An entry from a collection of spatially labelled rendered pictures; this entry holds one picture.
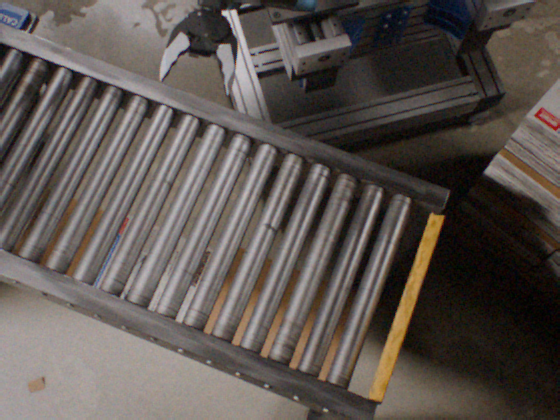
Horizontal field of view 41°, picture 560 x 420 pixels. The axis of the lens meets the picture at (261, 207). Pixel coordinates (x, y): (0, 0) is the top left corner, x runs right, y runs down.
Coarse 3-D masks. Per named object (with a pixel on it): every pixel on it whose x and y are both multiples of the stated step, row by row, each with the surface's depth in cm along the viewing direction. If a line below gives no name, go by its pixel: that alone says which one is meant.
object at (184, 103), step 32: (0, 32) 179; (64, 64) 177; (96, 64) 177; (96, 96) 186; (128, 96) 178; (160, 96) 175; (192, 96) 175; (224, 128) 173; (256, 128) 173; (320, 160) 170; (352, 160) 170; (416, 192) 168; (448, 192) 168
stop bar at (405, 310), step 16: (432, 224) 164; (432, 240) 162; (416, 256) 161; (416, 272) 160; (416, 288) 159; (400, 304) 158; (400, 320) 157; (400, 336) 155; (384, 352) 154; (384, 368) 153; (384, 384) 152; (368, 400) 153
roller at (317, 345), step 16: (368, 192) 168; (384, 192) 169; (368, 208) 167; (352, 224) 167; (368, 224) 166; (352, 240) 164; (368, 240) 166; (352, 256) 163; (336, 272) 162; (352, 272) 162; (336, 288) 161; (336, 304) 159; (320, 320) 159; (336, 320) 159; (320, 336) 157; (304, 352) 157; (320, 352) 156; (304, 368) 155; (320, 368) 156
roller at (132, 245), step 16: (176, 128) 173; (192, 128) 173; (176, 144) 171; (192, 144) 173; (176, 160) 170; (160, 176) 168; (176, 176) 171; (160, 192) 167; (144, 208) 166; (160, 208) 167; (144, 224) 165; (128, 240) 163; (144, 240) 165; (128, 256) 162; (112, 272) 161; (128, 272) 162; (112, 288) 160
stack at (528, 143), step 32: (544, 96) 174; (544, 128) 172; (544, 160) 181; (512, 192) 202; (544, 192) 191; (448, 224) 245; (480, 224) 230; (512, 224) 217; (544, 224) 203; (480, 256) 246; (544, 256) 221; (544, 288) 231
